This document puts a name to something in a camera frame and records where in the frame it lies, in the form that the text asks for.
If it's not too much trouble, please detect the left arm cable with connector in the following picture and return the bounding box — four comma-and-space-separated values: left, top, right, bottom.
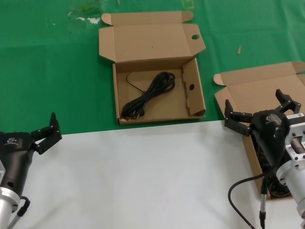
7, 195, 31, 229

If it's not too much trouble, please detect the pile of black cables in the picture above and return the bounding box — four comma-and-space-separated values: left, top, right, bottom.
256, 137, 294, 198

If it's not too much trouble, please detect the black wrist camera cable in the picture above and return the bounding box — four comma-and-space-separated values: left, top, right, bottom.
228, 143, 289, 229

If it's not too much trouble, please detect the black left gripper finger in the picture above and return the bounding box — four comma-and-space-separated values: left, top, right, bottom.
30, 112, 63, 156

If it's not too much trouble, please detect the open cardboard box with hole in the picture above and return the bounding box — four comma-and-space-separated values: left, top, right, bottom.
98, 10, 207, 125

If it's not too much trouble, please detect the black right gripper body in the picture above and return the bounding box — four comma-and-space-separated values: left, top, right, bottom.
249, 109, 293, 168

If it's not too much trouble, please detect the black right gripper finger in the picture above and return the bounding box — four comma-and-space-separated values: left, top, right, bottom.
275, 88, 302, 115
224, 99, 253, 137

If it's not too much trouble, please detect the right gripper cable silver connector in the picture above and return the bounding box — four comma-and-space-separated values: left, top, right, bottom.
258, 175, 271, 229

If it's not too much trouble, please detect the green table mat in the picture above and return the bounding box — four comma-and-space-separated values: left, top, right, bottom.
0, 0, 305, 135

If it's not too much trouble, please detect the black cable bundle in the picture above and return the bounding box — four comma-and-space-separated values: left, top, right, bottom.
122, 71, 176, 119

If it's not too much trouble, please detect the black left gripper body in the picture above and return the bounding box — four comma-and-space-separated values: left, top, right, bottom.
0, 130, 37, 194

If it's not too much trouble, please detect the open cardboard box holding cables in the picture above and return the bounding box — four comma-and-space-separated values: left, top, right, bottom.
213, 61, 305, 200

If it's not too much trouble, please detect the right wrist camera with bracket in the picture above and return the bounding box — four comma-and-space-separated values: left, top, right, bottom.
285, 113, 305, 162

